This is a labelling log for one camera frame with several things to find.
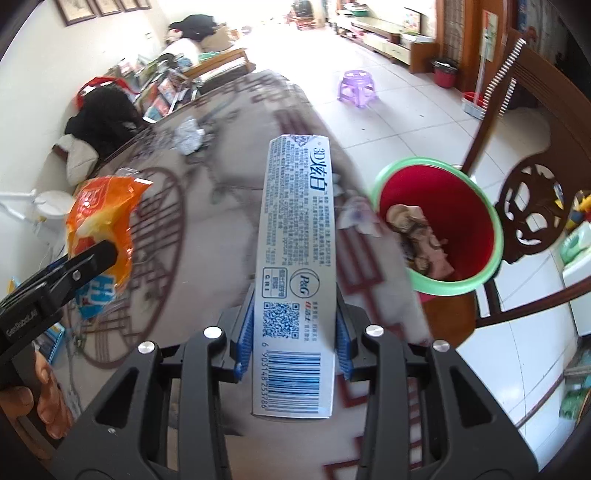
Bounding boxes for blue white toothpaste box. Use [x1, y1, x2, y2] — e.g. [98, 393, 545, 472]
[252, 135, 337, 419]

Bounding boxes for orange snack bag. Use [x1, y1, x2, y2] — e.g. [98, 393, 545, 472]
[66, 176, 152, 320]

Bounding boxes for silver foil wrapper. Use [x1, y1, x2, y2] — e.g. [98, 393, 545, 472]
[173, 116, 205, 156]

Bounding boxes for small red trash can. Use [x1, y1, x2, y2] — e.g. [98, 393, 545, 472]
[432, 58, 459, 89]

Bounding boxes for person's left hand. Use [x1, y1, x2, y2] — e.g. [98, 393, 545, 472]
[1, 351, 73, 450]

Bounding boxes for white desk lamp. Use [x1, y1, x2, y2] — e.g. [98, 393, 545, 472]
[1, 189, 74, 247]

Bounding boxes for white cloth bag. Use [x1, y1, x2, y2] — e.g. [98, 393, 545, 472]
[63, 134, 99, 187]

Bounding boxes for red bin with green rim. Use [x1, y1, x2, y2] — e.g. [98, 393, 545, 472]
[369, 156, 506, 297]

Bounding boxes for black clothes pile on chair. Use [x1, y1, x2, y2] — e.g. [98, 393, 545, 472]
[64, 77, 148, 160]

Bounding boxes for wooden dining chair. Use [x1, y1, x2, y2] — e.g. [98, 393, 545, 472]
[423, 29, 590, 347]

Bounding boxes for wooden sofa bench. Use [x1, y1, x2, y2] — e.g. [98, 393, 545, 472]
[183, 48, 256, 94]

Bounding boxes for purple plastic stool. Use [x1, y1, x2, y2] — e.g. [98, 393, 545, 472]
[338, 70, 378, 108]

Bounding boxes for red dustpan with broom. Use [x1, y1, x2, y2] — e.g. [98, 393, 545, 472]
[462, 55, 486, 120]

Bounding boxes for tv cabinet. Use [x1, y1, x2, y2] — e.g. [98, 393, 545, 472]
[332, 10, 439, 74]

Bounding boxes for framed pictures on wall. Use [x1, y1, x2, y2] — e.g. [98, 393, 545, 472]
[54, 0, 152, 26]

